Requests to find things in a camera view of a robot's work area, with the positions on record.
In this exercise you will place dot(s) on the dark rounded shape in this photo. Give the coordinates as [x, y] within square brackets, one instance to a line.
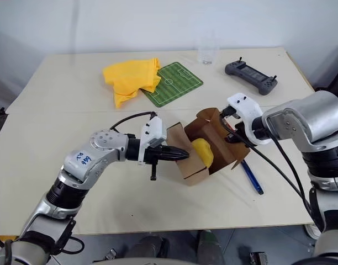
[149, 248]
[210, 245]

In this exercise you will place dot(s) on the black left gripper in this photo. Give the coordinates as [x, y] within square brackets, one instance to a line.
[152, 156]

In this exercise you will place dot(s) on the clear glass cup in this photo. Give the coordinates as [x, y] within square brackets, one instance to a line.
[208, 51]

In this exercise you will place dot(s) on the white object on floor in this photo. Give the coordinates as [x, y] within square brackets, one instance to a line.
[312, 232]

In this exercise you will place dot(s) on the blue pen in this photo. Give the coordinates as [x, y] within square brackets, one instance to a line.
[253, 179]

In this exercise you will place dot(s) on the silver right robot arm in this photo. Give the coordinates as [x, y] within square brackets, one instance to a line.
[318, 118]

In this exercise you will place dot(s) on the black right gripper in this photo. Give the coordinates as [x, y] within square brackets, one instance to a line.
[240, 135]

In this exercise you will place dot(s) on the yellow cloth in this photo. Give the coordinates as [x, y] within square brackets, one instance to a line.
[130, 77]

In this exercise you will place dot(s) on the green soccer field mat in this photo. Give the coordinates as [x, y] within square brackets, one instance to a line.
[174, 82]

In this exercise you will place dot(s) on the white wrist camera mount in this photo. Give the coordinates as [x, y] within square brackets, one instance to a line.
[249, 107]
[153, 128]

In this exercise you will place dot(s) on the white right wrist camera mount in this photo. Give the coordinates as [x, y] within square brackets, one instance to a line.
[249, 107]

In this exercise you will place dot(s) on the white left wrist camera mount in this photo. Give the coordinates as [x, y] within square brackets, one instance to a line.
[153, 128]

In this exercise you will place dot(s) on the grey handheld controller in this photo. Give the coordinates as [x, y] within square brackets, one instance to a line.
[252, 76]

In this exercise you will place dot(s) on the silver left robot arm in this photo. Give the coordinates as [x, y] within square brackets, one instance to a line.
[102, 143]

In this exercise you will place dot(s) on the white label blue handwriting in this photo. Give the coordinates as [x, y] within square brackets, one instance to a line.
[82, 159]

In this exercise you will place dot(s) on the small metal bracket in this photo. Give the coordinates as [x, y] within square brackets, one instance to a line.
[258, 258]
[109, 254]

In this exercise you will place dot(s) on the brown cardboard box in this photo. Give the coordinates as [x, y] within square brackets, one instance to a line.
[196, 171]

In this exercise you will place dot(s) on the yellow item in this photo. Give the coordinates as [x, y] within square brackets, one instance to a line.
[203, 153]

